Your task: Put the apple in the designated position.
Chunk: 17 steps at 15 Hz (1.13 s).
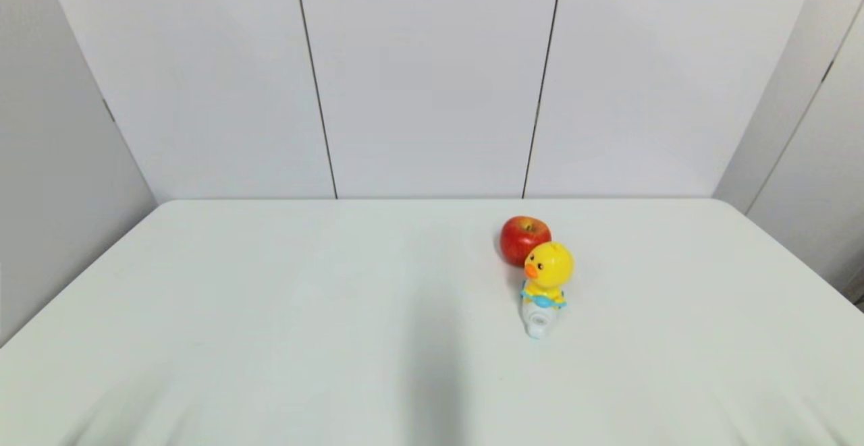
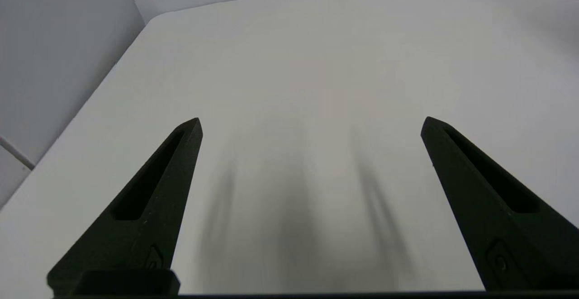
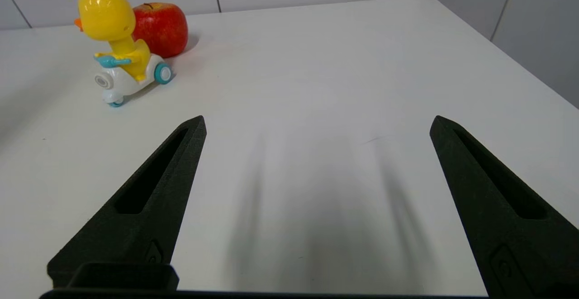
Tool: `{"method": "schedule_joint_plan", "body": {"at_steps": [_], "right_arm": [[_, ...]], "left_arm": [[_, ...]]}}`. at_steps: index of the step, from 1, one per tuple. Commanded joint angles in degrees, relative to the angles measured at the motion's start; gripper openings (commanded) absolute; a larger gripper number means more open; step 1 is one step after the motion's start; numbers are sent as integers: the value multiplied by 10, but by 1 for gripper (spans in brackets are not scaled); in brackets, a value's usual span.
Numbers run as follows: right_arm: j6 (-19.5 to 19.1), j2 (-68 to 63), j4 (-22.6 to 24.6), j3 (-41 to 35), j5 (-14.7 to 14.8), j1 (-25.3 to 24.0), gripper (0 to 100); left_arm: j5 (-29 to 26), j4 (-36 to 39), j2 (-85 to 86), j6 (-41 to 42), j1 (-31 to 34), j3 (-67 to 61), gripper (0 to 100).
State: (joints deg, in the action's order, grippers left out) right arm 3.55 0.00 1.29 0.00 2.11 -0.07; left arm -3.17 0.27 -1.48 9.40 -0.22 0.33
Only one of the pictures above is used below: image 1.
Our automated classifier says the red apple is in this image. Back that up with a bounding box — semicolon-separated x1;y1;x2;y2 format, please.
499;216;552;268

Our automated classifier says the yellow duck toy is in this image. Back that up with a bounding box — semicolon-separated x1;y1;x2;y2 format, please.
519;242;575;340

